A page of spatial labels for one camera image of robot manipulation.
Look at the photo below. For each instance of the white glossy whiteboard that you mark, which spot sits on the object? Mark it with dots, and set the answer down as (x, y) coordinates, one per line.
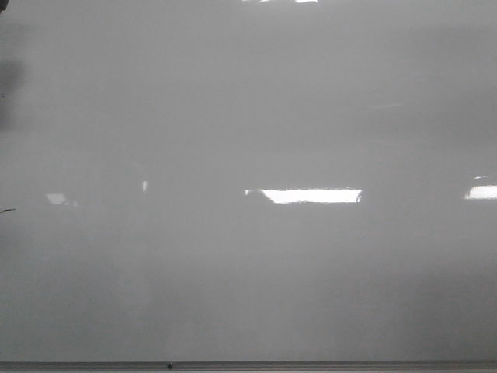
(248, 180)

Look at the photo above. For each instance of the grey aluminium whiteboard frame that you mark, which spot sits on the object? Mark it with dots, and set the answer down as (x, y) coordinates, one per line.
(192, 366)

